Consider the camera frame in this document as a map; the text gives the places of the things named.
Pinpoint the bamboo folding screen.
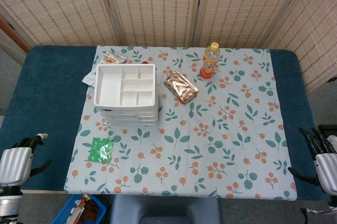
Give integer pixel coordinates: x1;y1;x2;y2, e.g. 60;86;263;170
0;0;337;93

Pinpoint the floral tablecloth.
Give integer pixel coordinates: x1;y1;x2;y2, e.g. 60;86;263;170
63;46;298;200

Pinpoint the green foil packet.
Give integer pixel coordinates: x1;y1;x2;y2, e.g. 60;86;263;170
87;137;114;164

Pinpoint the printed snack bag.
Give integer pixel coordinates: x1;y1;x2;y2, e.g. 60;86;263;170
99;48;127;65

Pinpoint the white plastic drawer organizer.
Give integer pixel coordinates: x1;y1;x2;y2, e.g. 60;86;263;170
94;63;160;126

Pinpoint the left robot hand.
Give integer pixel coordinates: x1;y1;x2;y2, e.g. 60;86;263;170
0;133;52;187

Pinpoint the gold snack package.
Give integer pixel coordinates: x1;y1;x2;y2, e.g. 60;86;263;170
163;70;199;104

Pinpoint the dark brown snack packet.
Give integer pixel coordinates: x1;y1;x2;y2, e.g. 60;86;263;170
83;199;100;221

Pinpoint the white plastic packet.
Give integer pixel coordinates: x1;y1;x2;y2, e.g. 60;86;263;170
82;64;98;86

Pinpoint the blue plastic basket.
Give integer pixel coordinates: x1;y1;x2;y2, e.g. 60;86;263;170
51;194;107;224

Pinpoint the thin cable with connector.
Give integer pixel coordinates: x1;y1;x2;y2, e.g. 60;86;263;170
300;207;337;216

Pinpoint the dark blue padded seat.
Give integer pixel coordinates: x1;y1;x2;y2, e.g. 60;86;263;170
110;195;222;224

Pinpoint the beige wooden stick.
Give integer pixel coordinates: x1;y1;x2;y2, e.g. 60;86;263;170
67;195;88;224

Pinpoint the orange drink bottle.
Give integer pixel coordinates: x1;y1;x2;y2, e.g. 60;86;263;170
199;42;221;79

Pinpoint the teal table cover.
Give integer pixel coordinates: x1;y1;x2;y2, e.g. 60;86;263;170
0;46;331;201

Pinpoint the brown wooden panel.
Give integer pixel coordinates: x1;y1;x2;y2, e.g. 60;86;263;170
0;15;31;53

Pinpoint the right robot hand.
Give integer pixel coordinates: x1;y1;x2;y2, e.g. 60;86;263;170
287;126;337;195

